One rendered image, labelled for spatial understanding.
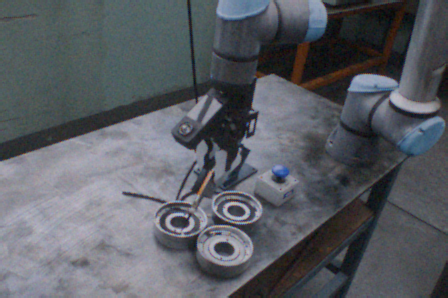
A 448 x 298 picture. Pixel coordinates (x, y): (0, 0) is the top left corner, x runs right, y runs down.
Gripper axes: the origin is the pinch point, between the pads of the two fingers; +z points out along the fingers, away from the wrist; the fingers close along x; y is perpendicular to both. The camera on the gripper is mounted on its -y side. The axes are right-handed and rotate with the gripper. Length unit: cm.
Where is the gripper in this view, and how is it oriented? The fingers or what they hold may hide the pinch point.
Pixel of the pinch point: (209, 178)
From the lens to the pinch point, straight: 85.2
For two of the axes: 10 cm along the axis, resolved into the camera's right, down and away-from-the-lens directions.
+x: -7.5, -4.4, 4.9
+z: -1.3, 8.4, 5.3
